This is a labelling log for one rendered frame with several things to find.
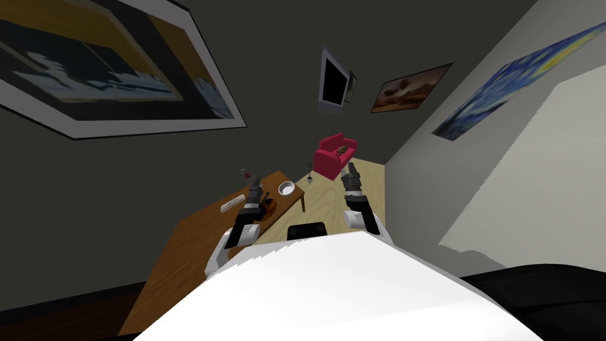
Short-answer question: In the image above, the orange landscape picture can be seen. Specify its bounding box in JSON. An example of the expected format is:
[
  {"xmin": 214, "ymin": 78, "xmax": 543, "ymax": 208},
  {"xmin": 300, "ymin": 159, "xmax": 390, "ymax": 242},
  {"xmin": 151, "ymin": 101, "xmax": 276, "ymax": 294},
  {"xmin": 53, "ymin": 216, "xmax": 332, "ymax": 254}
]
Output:
[{"xmin": 369, "ymin": 62, "xmax": 455, "ymax": 114}]

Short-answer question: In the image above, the large white framed picture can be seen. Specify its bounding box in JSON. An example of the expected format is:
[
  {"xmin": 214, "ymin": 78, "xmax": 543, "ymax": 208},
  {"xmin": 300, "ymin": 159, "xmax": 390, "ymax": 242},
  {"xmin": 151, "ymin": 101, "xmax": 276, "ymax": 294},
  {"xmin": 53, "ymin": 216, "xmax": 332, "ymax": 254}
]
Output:
[{"xmin": 0, "ymin": 0, "xmax": 248, "ymax": 141}]

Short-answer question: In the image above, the brown round object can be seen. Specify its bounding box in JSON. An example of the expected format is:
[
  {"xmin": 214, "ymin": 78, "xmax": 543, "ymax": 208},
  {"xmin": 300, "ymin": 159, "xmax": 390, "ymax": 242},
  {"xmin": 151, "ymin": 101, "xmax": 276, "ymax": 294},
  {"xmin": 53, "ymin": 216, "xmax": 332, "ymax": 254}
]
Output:
[{"xmin": 255, "ymin": 192, "xmax": 278, "ymax": 222}]

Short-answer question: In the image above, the white flat remote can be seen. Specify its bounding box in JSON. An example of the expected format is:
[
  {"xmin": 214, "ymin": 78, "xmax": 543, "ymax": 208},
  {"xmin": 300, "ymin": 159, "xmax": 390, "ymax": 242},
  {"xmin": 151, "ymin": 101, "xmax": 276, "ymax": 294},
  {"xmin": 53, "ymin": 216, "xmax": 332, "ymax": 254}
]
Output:
[{"xmin": 220, "ymin": 194, "xmax": 247, "ymax": 214}]

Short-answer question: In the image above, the small dark framed picture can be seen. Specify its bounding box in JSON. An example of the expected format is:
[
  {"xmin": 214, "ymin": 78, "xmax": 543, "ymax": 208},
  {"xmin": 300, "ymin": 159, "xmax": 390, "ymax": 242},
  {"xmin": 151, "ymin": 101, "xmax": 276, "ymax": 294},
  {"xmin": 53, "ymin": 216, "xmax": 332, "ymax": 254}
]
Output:
[{"xmin": 344, "ymin": 70, "xmax": 358, "ymax": 104}]

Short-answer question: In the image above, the brown wooden table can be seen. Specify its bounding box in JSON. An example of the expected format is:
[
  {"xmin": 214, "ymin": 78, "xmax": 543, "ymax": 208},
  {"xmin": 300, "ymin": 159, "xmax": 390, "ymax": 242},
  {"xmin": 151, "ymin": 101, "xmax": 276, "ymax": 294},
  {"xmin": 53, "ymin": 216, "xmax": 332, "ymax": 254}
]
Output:
[{"xmin": 117, "ymin": 170, "xmax": 307, "ymax": 337}]

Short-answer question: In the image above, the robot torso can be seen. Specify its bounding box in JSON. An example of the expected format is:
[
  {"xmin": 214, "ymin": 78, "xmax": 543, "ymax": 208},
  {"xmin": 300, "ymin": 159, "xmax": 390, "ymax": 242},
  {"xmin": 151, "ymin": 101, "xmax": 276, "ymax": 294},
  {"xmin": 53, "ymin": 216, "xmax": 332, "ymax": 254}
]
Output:
[{"xmin": 132, "ymin": 221, "xmax": 545, "ymax": 341}]

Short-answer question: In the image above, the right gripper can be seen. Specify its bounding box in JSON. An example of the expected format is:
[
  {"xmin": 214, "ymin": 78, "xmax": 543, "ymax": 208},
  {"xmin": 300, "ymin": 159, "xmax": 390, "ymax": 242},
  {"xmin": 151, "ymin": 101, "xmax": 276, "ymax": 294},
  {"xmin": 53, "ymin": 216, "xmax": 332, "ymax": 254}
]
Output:
[{"xmin": 341, "ymin": 162, "xmax": 362, "ymax": 191}]

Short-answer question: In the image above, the blue starry night picture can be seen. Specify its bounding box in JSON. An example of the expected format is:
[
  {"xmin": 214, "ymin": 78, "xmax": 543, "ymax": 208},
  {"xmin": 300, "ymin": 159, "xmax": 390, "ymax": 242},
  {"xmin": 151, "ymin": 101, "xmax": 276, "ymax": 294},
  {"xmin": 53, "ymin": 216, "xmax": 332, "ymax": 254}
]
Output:
[{"xmin": 431, "ymin": 21, "xmax": 606, "ymax": 142}]

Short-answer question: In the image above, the dark window with white frame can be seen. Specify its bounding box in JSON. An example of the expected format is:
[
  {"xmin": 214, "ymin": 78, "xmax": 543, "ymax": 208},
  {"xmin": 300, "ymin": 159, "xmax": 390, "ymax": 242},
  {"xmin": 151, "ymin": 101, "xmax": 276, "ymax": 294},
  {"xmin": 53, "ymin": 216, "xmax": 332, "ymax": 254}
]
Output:
[{"xmin": 318, "ymin": 47, "xmax": 350, "ymax": 115}]

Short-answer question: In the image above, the red sofa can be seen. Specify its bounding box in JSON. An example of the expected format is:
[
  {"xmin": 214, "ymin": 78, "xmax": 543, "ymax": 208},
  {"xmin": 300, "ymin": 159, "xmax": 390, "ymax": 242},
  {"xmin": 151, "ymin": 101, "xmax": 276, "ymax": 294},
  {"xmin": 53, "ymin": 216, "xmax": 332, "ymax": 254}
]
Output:
[{"xmin": 313, "ymin": 133, "xmax": 359, "ymax": 181}]

